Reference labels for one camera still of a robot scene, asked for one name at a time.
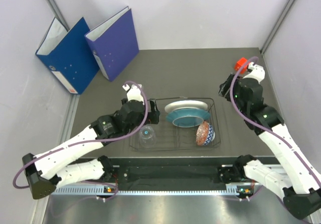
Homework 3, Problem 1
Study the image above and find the blue ring binder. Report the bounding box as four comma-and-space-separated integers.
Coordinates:
35, 18, 99, 94

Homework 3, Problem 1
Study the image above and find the teal plate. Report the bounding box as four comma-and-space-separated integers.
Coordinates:
166, 108, 211, 128

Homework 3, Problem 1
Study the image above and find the red patterned bowl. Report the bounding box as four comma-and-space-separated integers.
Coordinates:
196, 122, 209, 146

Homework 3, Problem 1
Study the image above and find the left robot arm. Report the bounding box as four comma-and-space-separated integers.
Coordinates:
22, 99, 160, 200

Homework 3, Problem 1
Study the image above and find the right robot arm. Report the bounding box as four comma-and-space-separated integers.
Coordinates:
219, 74, 320, 220

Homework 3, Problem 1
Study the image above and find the white plate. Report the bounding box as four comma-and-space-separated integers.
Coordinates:
165, 100, 208, 113

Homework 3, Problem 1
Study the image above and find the clear drinking glass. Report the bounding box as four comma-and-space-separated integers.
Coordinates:
138, 125, 156, 148

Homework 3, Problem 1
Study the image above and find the blue patterned bowl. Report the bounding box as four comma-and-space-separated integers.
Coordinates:
202, 124, 216, 146

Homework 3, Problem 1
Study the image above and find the purple cable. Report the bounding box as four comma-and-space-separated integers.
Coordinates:
230, 56, 321, 187
13, 80, 149, 189

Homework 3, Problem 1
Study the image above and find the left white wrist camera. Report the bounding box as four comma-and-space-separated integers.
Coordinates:
122, 84, 144, 102

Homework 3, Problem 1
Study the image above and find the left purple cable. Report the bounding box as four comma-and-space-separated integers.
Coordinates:
13, 80, 149, 189

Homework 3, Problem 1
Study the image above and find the grey cable duct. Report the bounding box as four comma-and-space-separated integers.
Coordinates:
53, 185, 254, 196

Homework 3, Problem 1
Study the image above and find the red cube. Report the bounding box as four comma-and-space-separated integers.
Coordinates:
234, 57, 249, 74

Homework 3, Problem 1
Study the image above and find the purple ring binder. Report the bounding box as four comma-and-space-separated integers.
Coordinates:
85, 7, 139, 81

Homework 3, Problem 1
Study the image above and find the black wire dish rack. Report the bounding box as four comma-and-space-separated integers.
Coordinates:
129, 97, 221, 151

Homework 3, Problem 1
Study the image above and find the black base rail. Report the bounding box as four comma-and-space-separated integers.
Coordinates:
85, 156, 284, 184

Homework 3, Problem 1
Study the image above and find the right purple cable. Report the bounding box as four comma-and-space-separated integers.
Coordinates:
230, 56, 321, 187

